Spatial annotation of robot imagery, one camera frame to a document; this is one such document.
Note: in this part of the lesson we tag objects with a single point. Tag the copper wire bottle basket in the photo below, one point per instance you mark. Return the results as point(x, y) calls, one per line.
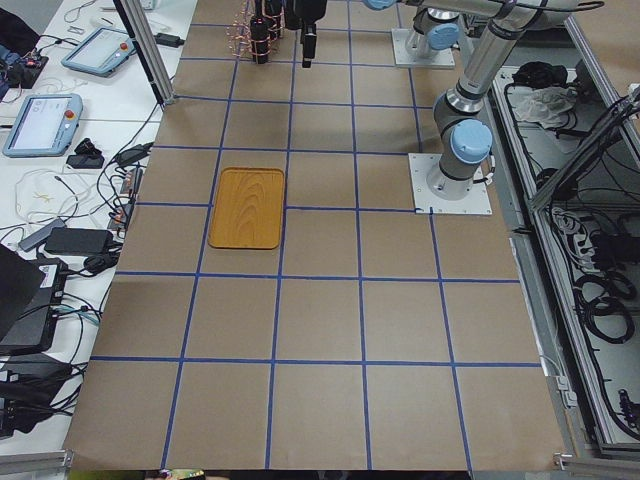
point(238, 33)

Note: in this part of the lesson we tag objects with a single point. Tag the aluminium frame post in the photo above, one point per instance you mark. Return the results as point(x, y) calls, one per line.
point(139, 31)

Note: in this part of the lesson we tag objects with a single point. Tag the teach pendant lower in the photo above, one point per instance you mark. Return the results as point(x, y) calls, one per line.
point(45, 126)

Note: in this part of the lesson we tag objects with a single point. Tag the teach pendant upper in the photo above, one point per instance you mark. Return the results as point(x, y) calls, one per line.
point(101, 53)

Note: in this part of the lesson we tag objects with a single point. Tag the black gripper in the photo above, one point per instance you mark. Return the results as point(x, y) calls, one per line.
point(308, 11)

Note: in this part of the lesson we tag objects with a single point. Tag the teach pendant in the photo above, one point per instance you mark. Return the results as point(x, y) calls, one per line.
point(101, 53)
point(45, 126)

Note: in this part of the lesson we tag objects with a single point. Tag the black laptop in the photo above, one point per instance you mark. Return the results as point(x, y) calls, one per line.
point(30, 290)

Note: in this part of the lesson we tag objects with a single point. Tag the black power brick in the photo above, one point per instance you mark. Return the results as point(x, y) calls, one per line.
point(78, 242)

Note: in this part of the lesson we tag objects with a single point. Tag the wooden tray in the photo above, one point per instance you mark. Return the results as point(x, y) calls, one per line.
point(248, 209)

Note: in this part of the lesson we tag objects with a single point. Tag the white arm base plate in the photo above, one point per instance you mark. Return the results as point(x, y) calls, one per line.
point(431, 50)
point(435, 193)

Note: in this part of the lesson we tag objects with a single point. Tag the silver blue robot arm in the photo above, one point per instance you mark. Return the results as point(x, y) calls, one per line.
point(466, 140)
point(427, 18)

